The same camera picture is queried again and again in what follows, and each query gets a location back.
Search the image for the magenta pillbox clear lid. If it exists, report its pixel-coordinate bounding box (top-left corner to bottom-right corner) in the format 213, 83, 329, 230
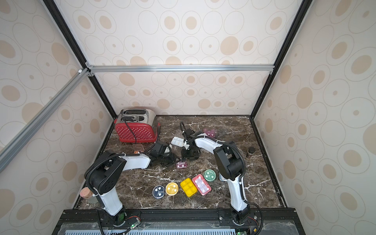
176, 161, 188, 169

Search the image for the green round pillbox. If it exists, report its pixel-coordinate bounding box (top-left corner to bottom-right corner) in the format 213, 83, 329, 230
203, 169, 216, 182

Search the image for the yellow lidded rectangular pillbox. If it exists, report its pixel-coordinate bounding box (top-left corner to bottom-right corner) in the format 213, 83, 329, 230
180, 178, 198, 197

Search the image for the red rectangular pillbox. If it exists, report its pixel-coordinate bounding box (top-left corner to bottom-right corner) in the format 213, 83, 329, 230
192, 174, 212, 196

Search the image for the yellow round pillbox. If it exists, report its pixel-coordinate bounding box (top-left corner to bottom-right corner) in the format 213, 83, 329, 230
165, 182, 179, 196

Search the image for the dark blue round pillbox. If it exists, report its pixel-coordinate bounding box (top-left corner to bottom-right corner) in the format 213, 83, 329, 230
152, 185, 165, 199

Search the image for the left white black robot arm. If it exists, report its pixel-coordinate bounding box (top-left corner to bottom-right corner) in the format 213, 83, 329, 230
84, 125, 176, 219

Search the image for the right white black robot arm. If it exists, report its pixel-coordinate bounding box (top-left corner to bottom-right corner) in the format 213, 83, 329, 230
179, 122, 249, 224

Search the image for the white pillbox rear clear lid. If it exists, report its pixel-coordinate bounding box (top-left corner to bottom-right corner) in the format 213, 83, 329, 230
171, 137, 185, 147

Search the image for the orange square pillbox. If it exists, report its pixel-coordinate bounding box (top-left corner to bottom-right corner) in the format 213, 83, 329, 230
132, 144, 145, 154

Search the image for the red and silver toaster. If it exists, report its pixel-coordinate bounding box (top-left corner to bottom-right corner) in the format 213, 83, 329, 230
114, 108, 158, 144

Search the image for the small dark brown bottle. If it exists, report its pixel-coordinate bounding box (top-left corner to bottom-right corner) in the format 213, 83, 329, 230
246, 147, 256, 158

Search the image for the pink capped clear bottle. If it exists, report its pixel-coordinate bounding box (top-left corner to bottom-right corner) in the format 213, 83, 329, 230
80, 187, 98, 204

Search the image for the black toaster power cord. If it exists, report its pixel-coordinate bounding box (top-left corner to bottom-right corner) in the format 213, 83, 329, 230
121, 116, 138, 145

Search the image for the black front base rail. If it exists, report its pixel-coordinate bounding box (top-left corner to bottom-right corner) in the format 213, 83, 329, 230
53, 208, 305, 235

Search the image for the rear aluminium frame rail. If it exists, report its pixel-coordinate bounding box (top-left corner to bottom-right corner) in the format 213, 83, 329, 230
86, 64, 274, 74

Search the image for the aluminium frame rail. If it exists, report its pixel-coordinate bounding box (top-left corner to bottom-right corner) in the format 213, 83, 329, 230
86, 64, 274, 74
1, 68, 89, 171

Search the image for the left aluminium frame rail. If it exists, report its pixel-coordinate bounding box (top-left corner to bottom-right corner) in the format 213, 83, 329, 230
1, 68, 89, 171

